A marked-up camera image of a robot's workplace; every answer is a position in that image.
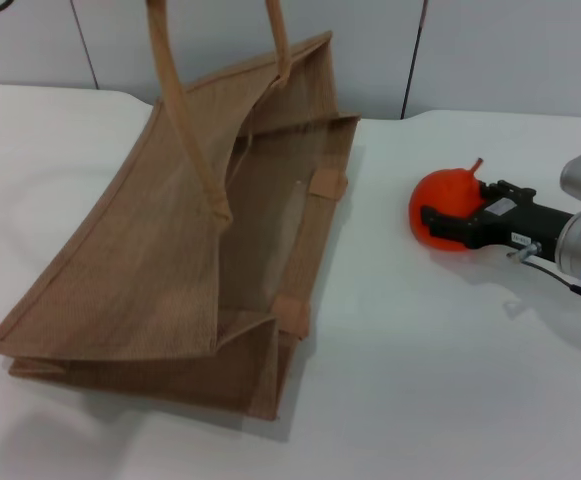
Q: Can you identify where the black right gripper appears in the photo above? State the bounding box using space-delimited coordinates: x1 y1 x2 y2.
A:
420 179 576 262

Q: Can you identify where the orange fruit with stem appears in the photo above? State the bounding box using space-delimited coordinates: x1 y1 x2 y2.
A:
408 156 492 252

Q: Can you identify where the brown jute handbag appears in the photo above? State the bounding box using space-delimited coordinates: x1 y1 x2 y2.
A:
0 0 363 421

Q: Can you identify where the right arm cable with plug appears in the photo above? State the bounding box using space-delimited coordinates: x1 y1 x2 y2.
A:
506 241 581 304

